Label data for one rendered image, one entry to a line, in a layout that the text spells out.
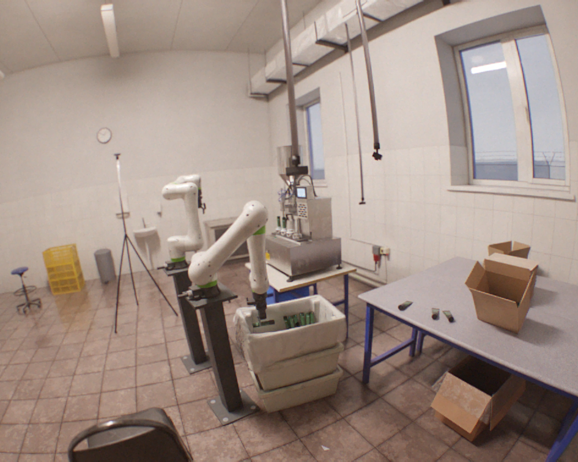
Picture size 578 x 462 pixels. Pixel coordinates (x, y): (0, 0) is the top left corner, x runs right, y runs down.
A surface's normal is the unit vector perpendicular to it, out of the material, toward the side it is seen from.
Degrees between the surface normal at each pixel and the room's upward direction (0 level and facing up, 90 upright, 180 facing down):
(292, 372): 96
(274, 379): 96
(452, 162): 90
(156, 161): 90
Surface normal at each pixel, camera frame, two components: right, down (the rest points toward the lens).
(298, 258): 0.45, 0.14
